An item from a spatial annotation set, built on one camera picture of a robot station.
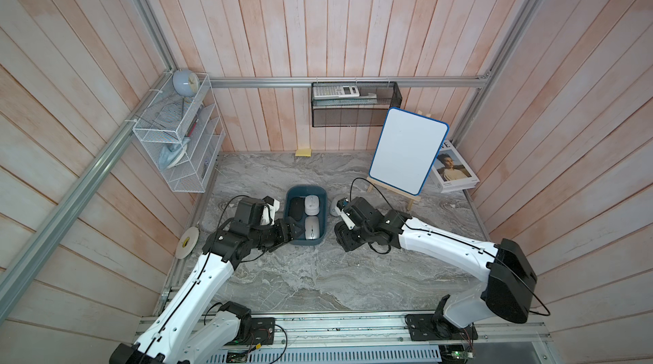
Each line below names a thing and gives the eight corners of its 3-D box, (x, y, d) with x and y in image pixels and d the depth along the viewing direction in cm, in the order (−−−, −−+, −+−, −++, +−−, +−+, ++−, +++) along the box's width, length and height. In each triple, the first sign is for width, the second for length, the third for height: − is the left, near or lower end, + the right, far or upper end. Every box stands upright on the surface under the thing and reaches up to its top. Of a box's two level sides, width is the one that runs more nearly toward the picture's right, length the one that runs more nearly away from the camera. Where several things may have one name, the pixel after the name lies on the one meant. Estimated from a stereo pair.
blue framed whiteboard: (365, 189, 109) (380, 125, 82) (375, 170, 116) (392, 106, 88) (410, 208, 103) (442, 146, 75) (418, 187, 109) (450, 123, 82)
